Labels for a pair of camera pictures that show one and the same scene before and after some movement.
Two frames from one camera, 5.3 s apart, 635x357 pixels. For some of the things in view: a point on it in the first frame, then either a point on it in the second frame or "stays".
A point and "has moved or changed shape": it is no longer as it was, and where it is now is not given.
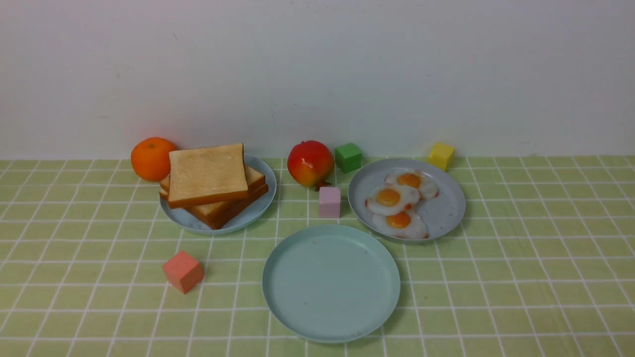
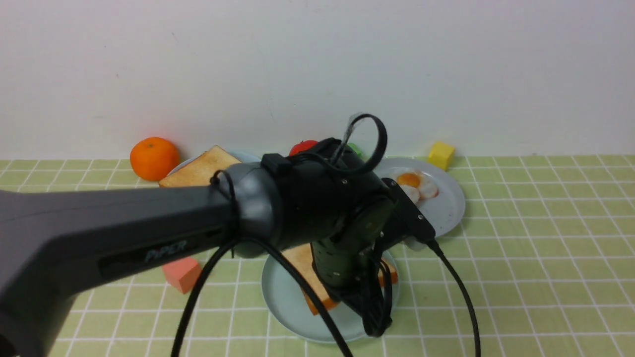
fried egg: [427, 189] stays
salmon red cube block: [183, 272] stays
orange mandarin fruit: [150, 158] stays
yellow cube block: [441, 155] stays
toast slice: [218, 209] has moved or changed shape
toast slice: [207, 175] -> [301, 259]
